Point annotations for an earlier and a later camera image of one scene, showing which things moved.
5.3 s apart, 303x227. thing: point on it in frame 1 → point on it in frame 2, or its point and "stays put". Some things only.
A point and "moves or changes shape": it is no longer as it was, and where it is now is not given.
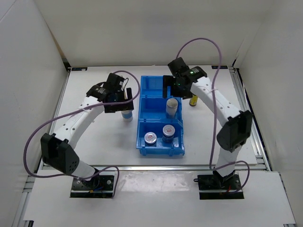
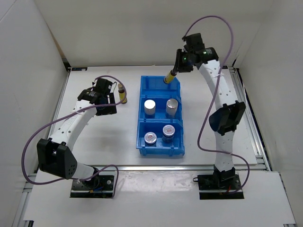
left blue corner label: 80,68 stays put
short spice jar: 168,132 stays put
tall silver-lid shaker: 172,105 stays put
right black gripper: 169,81 → 178,66
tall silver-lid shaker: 127,115 → 149,106
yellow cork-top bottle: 193,100 moves or changes shape
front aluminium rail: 175,168 stays put
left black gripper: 122,107 → 108,109
